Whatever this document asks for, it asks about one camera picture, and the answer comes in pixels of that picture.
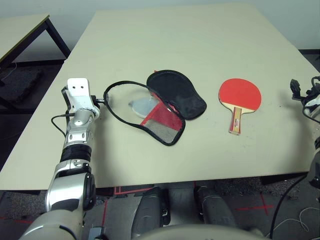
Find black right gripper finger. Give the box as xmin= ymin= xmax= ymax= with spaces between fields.
xmin=289 ymin=78 xmax=304 ymax=101

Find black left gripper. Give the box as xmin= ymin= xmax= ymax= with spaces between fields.
xmin=90 ymin=94 xmax=106 ymax=105

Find red ping-pong paddle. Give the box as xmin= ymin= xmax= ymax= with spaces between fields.
xmin=218 ymin=78 xmax=263 ymax=136

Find red black paddle case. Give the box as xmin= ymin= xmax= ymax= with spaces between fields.
xmin=103 ymin=69 xmax=208 ymax=147

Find black foam floor mat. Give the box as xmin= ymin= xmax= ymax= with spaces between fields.
xmin=0 ymin=68 xmax=44 ymax=104

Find beige side table black legs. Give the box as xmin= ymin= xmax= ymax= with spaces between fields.
xmin=0 ymin=13 xmax=72 ymax=77

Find dark robot left leg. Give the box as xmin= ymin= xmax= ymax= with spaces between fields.
xmin=130 ymin=186 xmax=171 ymax=239

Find dark robot leg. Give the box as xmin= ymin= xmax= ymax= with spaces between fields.
xmin=130 ymin=186 xmax=171 ymax=239
xmin=194 ymin=186 xmax=239 ymax=229

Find dark robot right leg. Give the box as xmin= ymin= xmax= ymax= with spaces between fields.
xmin=194 ymin=186 xmax=239 ymax=229

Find grey robot torso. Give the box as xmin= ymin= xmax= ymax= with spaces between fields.
xmin=138 ymin=223 xmax=267 ymax=240

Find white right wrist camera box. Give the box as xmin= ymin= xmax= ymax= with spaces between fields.
xmin=303 ymin=96 xmax=320 ymax=109

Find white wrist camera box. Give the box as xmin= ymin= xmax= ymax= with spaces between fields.
xmin=303 ymin=96 xmax=320 ymax=109
xmin=66 ymin=77 xmax=97 ymax=112

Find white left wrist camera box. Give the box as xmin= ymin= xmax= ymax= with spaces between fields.
xmin=66 ymin=77 xmax=97 ymax=112

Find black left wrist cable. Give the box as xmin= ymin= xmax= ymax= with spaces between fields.
xmin=50 ymin=86 xmax=76 ymax=138

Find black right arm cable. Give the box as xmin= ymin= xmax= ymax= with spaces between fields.
xmin=269 ymin=76 xmax=320 ymax=238

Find white floor cable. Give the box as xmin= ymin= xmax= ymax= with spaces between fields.
xmin=266 ymin=206 xmax=320 ymax=238

